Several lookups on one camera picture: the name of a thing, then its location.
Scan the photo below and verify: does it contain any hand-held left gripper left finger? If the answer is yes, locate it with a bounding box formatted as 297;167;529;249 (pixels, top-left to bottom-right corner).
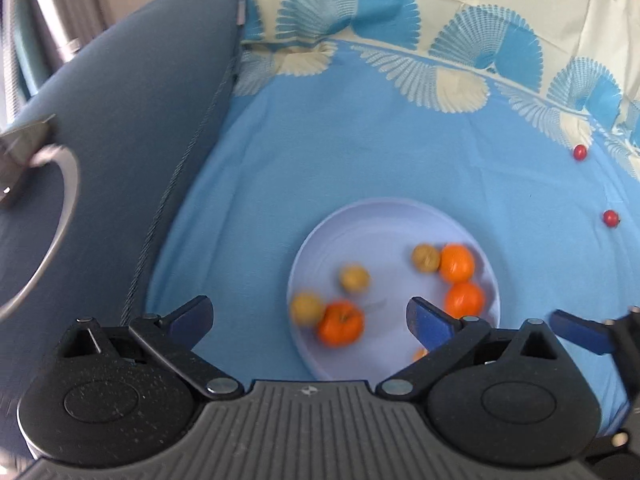
59;296;242;402

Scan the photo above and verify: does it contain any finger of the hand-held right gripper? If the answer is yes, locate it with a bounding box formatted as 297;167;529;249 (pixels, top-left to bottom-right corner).
550;305;640;361

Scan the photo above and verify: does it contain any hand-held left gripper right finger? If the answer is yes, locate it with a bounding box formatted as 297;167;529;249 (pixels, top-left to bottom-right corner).
375;296;573;402

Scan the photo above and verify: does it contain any tan longan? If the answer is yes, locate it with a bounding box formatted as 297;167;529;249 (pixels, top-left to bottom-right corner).
411;244;442;274
340;264;371;292
291;292;326;328

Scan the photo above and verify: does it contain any orange mandarin with stem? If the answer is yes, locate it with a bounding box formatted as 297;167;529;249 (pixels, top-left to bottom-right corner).
317;300;365;347

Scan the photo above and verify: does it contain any pale blue round plate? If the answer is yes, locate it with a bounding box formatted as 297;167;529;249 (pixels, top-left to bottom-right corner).
287;198;501;384

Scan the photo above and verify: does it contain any blue and cream printed cloth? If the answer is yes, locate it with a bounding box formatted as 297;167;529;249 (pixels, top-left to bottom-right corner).
144;0;640;438

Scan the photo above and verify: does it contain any black smartphone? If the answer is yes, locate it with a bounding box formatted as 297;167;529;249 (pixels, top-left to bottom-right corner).
0;114;57;207

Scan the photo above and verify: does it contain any grey green curtain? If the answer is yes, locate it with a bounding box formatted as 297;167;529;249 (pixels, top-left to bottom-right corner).
0;0;113;128

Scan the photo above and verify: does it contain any white charging cable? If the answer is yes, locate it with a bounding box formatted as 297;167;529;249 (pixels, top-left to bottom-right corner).
0;144;81;322

